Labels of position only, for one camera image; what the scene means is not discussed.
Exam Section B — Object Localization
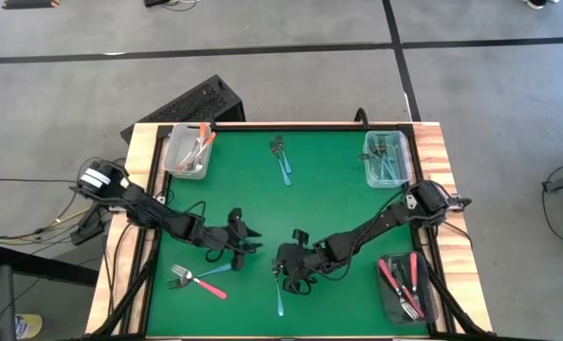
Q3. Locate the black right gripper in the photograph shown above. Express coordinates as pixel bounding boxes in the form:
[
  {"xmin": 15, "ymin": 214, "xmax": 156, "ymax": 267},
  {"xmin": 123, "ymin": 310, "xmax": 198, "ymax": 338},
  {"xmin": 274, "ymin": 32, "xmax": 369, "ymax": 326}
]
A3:
[{"xmin": 272, "ymin": 229, "xmax": 323, "ymax": 291}]

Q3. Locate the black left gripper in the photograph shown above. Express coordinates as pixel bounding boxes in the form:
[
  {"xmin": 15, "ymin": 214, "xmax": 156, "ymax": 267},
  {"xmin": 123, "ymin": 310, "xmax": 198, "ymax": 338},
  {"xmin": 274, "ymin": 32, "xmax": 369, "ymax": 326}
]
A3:
[{"xmin": 204, "ymin": 207, "xmax": 264, "ymax": 273}]

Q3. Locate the forks pair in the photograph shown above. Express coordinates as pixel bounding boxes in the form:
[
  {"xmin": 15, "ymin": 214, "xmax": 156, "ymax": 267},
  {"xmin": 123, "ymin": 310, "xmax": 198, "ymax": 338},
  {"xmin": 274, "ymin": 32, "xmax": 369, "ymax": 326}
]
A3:
[{"xmin": 269, "ymin": 135, "xmax": 292, "ymax": 188}]

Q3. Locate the black fork teal handle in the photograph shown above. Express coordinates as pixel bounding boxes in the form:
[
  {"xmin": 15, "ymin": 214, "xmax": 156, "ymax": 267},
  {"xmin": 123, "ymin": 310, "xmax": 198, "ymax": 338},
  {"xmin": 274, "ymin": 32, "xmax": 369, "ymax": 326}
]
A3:
[
  {"xmin": 381, "ymin": 135, "xmax": 401, "ymax": 184},
  {"xmin": 356, "ymin": 150, "xmax": 400, "ymax": 165}
]

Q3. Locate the green table mat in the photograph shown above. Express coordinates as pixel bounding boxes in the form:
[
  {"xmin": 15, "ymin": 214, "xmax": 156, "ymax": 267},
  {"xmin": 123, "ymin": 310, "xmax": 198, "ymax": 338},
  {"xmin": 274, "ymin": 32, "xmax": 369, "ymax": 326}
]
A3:
[{"xmin": 146, "ymin": 128, "xmax": 430, "ymax": 338}]

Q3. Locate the dark grey plastic bin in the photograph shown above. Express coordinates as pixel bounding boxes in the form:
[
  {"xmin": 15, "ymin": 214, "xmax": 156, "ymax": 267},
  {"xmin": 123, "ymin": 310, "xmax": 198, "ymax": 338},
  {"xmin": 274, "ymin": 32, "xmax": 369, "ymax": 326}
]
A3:
[{"xmin": 375, "ymin": 249, "xmax": 440, "ymax": 326}]

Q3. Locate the light grey plastic bin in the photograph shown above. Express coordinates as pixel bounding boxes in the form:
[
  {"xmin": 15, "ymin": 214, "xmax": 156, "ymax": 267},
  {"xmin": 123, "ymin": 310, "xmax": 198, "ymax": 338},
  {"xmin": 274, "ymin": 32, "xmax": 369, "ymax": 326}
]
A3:
[{"xmin": 161, "ymin": 122, "xmax": 214, "ymax": 182}]

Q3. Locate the clear plastic bin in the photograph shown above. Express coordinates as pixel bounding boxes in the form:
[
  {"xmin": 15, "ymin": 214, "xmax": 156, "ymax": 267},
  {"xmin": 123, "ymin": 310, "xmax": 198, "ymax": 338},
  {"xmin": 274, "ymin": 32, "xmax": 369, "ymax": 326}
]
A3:
[{"xmin": 361, "ymin": 130, "xmax": 413, "ymax": 189}]

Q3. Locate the black floor bar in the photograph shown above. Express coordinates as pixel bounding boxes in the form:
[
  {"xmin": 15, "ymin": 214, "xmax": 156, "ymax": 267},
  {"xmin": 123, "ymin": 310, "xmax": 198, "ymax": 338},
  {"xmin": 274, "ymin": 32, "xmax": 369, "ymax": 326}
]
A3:
[{"xmin": 0, "ymin": 243, "xmax": 100, "ymax": 288}]

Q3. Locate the yellow white packet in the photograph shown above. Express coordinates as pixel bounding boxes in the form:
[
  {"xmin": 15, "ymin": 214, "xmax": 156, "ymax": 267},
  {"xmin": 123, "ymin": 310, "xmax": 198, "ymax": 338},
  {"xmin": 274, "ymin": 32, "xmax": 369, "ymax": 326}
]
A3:
[{"xmin": 14, "ymin": 313, "xmax": 44, "ymax": 340}]

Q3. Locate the black bar orange end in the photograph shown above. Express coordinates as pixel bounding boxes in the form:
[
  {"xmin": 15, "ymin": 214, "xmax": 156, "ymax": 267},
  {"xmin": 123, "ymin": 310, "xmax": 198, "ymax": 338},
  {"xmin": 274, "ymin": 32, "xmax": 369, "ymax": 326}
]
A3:
[{"xmin": 1, "ymin": 0, "xmax": 61, "ymax": 9}]

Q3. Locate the person's foot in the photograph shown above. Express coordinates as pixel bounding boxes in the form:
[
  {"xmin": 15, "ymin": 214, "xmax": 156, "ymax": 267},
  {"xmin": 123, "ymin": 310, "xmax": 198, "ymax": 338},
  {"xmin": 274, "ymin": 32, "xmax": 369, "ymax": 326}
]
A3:
[{"xmin": 521, "ymin": 0, "xmax": 560, "ymax": 10}]

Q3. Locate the yellow floor cable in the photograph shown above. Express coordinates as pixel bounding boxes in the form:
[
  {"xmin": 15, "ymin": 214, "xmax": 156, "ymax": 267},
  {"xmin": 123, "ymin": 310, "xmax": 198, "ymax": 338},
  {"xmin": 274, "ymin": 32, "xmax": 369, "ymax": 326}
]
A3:
[{"xmin": 0, "ymin": 207, "xmax": 93, "ymax": 243}]

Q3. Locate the black device with cables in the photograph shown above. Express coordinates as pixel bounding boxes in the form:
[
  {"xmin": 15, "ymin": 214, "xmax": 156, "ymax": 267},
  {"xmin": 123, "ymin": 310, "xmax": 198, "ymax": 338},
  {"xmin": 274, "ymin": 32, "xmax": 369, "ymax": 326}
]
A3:
[{"xmin": 143, "ymin": 0, "xmax": 202, "ymax": 11}]

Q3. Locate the black cable loop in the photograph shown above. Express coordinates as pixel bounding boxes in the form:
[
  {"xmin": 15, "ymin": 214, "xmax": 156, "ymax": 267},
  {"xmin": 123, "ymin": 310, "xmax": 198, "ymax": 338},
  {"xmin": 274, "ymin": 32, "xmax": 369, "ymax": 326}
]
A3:
[{"xmin": 541, "ymin": 161, "xmax": 563, "ymax": 227}]

